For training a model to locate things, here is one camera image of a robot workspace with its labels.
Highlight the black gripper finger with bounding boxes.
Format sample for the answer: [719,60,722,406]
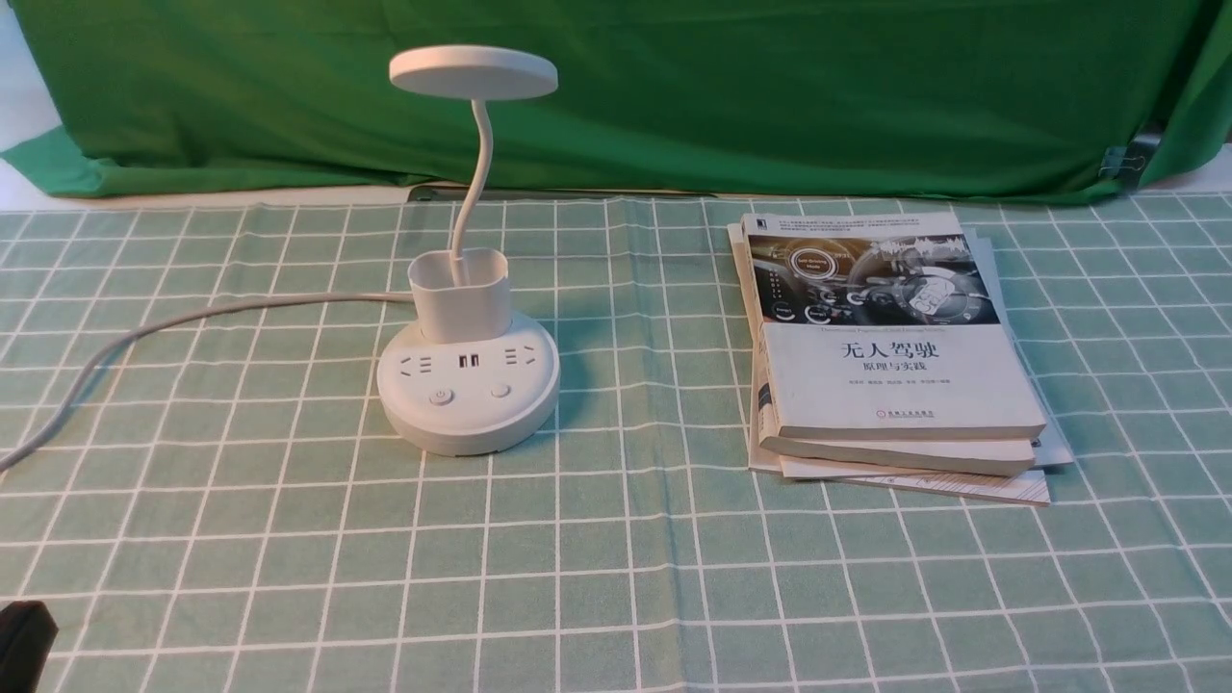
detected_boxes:
[1,601,59,692]

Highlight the white desk lamp power strip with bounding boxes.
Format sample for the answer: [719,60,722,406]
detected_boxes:
[375,44,561,457]

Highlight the green checkered tablecloth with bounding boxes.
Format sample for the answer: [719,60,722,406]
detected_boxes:
[1,192,1231,692]

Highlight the top white autonomous driving book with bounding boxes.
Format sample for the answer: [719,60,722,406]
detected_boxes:
[740,212,1047,443]

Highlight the middle white book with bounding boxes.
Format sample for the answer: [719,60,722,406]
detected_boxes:
[728,223,1044,478]

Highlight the green backdrop cloth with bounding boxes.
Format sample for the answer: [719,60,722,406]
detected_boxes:
[2,1,1230,201]

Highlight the bottom thin white book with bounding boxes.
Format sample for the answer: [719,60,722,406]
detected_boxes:
[747,228,1076,507]

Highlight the metal binder clip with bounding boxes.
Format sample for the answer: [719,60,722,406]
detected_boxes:
[1096,133,1161,192]

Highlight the white lamp power cable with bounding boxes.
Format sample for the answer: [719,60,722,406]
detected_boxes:
[0,292,416,474]

